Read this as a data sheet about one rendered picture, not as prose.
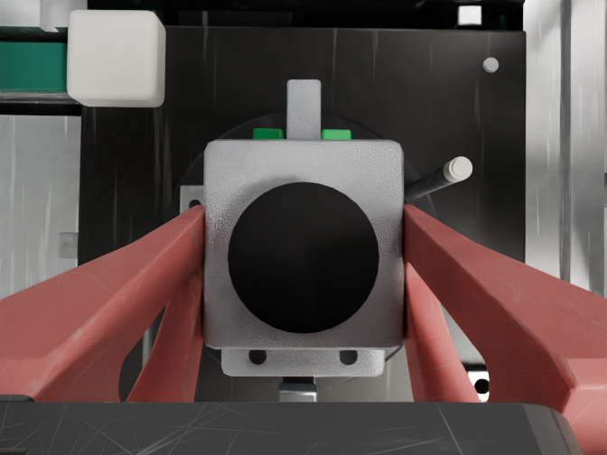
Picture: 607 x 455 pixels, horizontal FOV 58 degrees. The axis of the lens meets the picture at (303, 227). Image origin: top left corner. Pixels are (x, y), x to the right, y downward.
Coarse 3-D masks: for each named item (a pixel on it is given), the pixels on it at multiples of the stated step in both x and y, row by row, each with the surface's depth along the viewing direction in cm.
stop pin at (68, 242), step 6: (60, 234) 30; (66, 234) 30; (72, 234) 30; (78, 234) 30; (60, 240) 30; (66, 240) 30; (72, 240) 30; (60, 246) 30; (66, 246) 30; (72, 246) 30; (60, 252) 30; (66, 252) 30; (72, 252) 30
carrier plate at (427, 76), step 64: (192, 64) 29; (256, 64) 29; (320, 64) 29; (384, 64) 29; (448, 64) 29; (512, 64) 29; (128, 128) 29; (192, 128) 29; (384, 128) 29; (448, 128) 29; (512, 128) 29; (128, 192) 29; (448, 192) 29; (512, 192) 29; (512, 256) 29; (448, 320) 29; (128, 384) 29; (256, 384) 29; (384, 384) 29
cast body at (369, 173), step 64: (320, 128) 16; (256, 192) 12; (320, 192) 11; (384, 192) 12; (256, 256) 11; (320, 256) 11; (384, 256) 12; (256, 320) 12; (320, 320) 11; (384, 320) 12
